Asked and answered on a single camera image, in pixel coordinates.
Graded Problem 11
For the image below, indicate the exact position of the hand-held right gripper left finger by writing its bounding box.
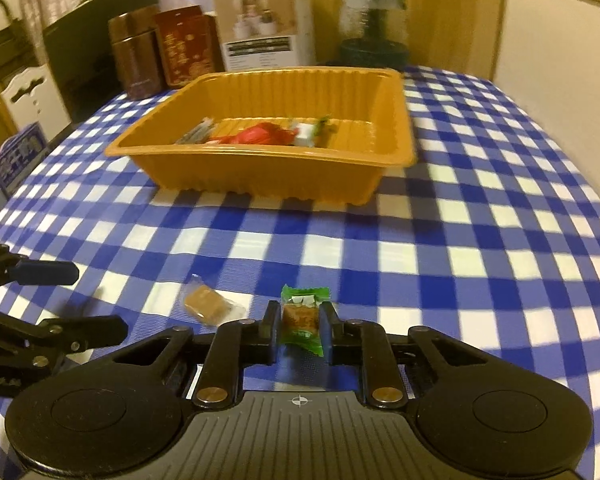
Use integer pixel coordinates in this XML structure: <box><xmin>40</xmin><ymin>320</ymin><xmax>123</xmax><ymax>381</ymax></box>
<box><xmin>111</xmin><ymin>301</ymin><xmax>281</xmax><ymax>408</ymax></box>

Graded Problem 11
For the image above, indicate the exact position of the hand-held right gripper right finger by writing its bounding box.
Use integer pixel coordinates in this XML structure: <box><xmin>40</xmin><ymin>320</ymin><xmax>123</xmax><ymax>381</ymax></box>
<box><xmin>320</xmin><ymin>302</ymin><xmax>488</xmax><ymax>409</ymax></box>

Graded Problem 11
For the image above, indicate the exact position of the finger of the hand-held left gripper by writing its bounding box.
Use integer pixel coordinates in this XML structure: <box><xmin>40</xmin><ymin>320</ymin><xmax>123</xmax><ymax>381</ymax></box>
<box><xmin>0</xmin><ymin>244</ymin><xmax>80</xmax><ymax>291</ymax></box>
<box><xmin>0</xmin><ymin>305</ymin><xmax>130</xmax><ymax>375</ymax></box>

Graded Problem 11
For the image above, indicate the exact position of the brown candy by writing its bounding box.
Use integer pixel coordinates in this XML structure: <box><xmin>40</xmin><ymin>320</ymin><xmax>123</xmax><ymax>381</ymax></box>
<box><xmin>279</xmin><ymin>284</ymin><xmax>332</xmax><ymax>357</ymax></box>

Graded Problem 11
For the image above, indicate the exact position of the brown caramel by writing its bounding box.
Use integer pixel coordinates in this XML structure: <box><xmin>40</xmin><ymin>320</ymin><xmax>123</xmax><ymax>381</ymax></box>
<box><xmin>182</xmin><ymin>275</ymin><xmax>246</xmax><ymax>324</ymax></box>

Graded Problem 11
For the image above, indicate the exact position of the orange plastic tray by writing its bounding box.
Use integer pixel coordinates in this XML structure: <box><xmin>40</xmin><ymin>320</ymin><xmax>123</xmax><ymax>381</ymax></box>
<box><xmin>104</xmin><ymin>67</ymin><xmax>420</xmax><ymax>206</ymax></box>

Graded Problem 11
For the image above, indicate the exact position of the large red snack packet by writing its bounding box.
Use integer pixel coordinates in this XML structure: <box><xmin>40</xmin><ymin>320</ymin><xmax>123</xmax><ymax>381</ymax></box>
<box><xmin>230</xmin><ymin>122</ymin><xmax>299</xmax><ymax>147</ymax></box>

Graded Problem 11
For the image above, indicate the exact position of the clear sesame bar packet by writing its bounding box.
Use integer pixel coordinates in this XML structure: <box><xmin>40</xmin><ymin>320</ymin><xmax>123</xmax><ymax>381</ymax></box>
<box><xmin>175</xmin><ymin>117</ymin><xmax>216</xmax><ymax>144</ymax></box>

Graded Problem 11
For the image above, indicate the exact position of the blue printed box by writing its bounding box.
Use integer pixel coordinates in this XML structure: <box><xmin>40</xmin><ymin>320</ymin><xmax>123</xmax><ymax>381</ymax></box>
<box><xmin>0</xmin><ymin>122</ymin><xmax>48</xmax><ymax>196</ymax></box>

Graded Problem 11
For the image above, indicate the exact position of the blue white checkered tablecloth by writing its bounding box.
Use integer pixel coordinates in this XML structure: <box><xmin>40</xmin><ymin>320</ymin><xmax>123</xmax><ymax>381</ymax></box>
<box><xmin>0</xmin><ymin>65</ymin><xmax>600</xmax><ymax>466</ymax></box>

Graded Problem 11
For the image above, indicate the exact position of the white wooden furniture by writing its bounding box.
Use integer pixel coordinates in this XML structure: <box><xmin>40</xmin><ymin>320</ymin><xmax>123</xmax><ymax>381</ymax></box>
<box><xmin>0</xmin><ymin>65</ymin><xmax>73</xmax><ymax>133</ymax></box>

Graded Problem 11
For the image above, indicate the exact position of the white candy with green ends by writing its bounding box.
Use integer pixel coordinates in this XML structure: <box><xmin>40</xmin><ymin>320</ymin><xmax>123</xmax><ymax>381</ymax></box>
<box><xmin>292</xmin><ymin>122</ymin><xmax>317</xmax><ymax>147</ymax></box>

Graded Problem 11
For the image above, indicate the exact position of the black cabinet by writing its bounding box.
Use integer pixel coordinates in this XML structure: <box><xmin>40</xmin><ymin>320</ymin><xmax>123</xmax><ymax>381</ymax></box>
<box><xmin>42</xmin><ymin>0</ymin><xmax>161</xmax><ymax>128</ymax></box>

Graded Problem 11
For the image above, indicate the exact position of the brown metal tin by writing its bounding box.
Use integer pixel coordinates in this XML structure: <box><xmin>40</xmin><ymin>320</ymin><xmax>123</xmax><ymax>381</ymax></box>
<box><xmin>109</xmin><ymin>4</ymin><xmax>163</xmax><ymax>100</ymax></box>

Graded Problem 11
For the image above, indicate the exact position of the red tin with gold print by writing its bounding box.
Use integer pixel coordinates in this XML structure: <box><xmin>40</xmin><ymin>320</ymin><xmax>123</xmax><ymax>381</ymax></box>
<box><xmin>155</xmin><ymin>6</ymin><xmax>220</xmax><ymax>87</ymax></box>

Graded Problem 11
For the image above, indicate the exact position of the white cardboard box with photo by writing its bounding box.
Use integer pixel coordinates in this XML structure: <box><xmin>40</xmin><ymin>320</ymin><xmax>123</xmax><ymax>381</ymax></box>
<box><xmin>214</xmin><ymin>0</ymin><xmax>316</xmax><ymax>72</ymax></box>

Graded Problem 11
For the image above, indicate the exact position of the glass jar with dark base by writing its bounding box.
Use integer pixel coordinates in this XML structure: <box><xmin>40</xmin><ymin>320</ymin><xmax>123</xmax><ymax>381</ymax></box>
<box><xmin>337</xmin><ymin>0</ymin><xmax>411</xmax><ymax>71</ymax></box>

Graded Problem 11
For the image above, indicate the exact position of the woven basket with handle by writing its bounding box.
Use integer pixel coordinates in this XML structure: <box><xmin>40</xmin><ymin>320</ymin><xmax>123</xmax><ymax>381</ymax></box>
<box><xmin>0</xmin><ymin>0</ymin><xmax>46</xmax><ymax>106</ymax></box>

